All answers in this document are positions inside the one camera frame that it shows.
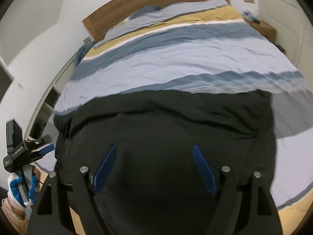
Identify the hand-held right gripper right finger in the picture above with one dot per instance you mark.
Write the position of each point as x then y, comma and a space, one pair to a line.
204, 169

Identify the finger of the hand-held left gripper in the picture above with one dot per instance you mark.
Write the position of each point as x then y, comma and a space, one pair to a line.
45, 149
40, 140

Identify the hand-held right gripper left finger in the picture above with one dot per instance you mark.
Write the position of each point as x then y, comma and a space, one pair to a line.
105, 166

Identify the black puffer jacket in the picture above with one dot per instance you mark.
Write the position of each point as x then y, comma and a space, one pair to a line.
159, 127

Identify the person's left hand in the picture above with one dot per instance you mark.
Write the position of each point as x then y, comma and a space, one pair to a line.
14, 186

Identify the crumpled blue cloth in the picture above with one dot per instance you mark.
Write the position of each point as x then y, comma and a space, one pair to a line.
82, 53

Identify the bed with striped duvet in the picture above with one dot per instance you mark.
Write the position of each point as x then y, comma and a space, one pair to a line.
183, 53

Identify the wooden nightstand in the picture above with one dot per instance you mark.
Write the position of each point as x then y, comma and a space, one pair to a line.
265, 30

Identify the small bottles cluster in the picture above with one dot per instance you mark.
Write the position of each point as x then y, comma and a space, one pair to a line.
250, 16

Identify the blue pillow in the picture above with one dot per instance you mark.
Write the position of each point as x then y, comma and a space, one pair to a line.
144, 11

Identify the lilac pillow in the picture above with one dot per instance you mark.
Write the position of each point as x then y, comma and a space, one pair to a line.
176, 11

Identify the wooden headboard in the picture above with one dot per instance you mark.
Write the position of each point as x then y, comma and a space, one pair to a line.
146, 0

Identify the white wardrobe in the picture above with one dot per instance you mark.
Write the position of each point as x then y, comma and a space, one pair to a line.
286, 12

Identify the wall socket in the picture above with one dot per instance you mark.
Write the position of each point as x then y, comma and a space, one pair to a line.
249, 0

